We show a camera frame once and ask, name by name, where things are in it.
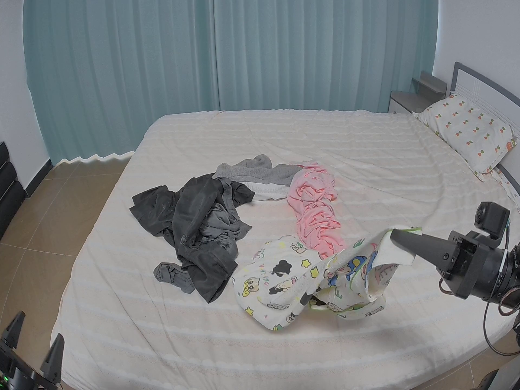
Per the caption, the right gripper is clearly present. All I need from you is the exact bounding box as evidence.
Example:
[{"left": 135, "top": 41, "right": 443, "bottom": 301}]
[{"left": 390, "top": 230, "right": 506, "bottom": 301}]

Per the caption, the dark grey garment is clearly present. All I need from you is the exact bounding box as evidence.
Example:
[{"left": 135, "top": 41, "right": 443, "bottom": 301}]
[{"left": 154, "top": 201, "right": 253, "bottom": 295}]

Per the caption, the white printed pyjama top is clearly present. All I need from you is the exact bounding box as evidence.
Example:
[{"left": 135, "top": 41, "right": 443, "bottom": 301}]
[{"left": 233, "top": 226, "right": 423, "bottom": 333}]

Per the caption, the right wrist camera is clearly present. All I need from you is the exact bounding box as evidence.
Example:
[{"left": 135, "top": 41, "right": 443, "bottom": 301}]
[{"left": 467, "top": 201, "right": 511, "bottom": 243}]

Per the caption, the black garment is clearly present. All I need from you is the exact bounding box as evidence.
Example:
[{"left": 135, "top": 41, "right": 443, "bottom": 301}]
[{"left": 129, "top": 175, "right": 256, "bottom": 304}]

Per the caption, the black chest of drawers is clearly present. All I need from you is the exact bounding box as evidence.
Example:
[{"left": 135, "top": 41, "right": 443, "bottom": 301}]
[{"left": 0, "top": 141, "right": 29, "bottom": 241}]

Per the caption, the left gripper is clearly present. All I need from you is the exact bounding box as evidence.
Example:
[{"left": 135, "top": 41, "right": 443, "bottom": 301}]
[{"left": 0, "top": 310, "right": 65, "bottom": 390}]

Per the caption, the pink garment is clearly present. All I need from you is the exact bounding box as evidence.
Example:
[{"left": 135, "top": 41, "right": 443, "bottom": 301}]
[{"left": 286, "top": 159, "right": 350, "bottom": 260}]

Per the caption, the black cable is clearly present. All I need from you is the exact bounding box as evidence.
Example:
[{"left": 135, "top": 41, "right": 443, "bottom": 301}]
[{"left": 483, "top": 295, "right": 520, "bottom": 356}]

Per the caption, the grey bedside table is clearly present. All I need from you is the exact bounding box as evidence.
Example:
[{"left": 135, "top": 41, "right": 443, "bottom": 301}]
[{"left": 389, "top": 71, "right": 447, "bottom": 115}]

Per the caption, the white printed pillow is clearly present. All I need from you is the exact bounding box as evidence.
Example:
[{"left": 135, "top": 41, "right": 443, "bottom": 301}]
[{"left": 412, "top": 93, "right": 518, "bottom": 183}]

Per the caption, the bed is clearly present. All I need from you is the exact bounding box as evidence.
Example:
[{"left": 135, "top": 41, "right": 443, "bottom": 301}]
[{"left": 51, "top": 61, "right": 520, "bottom": 390}]

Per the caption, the grey and white garment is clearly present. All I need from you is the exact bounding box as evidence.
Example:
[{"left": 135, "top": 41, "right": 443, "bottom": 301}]
[{"left": 212, "top": 155, "right": 303, "bottom": 202}]

